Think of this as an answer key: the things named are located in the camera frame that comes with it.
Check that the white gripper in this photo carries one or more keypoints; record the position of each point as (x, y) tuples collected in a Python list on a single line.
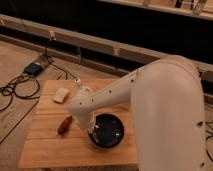
[(88, 124)]

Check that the black ceramic bowl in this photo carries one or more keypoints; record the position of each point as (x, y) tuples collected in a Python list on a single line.
[(108, 131)]

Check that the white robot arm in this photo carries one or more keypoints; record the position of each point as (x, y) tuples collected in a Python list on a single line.
[(167, 103)]

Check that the red sausage toy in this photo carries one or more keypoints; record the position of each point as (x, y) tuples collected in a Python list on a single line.
[(64, 126)]

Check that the small white bottle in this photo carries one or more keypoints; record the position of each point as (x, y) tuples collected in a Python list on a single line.
[(81, 86)]

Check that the white sponge block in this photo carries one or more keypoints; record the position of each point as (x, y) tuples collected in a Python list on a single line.
[(60, 95)]

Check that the black power adapter box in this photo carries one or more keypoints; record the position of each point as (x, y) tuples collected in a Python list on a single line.
[(33, 69)]

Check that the wooden rail beam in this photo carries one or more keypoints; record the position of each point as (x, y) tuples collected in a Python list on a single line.
[(51, 33)]

